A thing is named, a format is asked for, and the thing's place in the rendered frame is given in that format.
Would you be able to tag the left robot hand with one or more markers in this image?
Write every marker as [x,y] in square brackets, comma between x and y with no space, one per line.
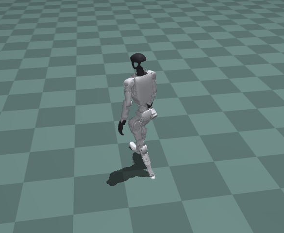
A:
[120,126]

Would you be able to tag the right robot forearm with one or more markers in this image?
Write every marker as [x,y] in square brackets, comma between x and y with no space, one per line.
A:
[152,99]

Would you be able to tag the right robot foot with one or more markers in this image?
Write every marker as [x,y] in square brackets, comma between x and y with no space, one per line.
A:
[133,147]

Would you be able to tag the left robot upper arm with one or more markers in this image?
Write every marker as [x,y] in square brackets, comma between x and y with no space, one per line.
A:
[128,84]

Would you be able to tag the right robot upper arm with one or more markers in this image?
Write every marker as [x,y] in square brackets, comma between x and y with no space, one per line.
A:
[154,87]

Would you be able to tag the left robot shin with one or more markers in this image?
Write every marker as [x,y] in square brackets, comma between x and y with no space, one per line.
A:
[146,160]

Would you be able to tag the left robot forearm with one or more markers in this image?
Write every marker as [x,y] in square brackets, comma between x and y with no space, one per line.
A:
[125,111]

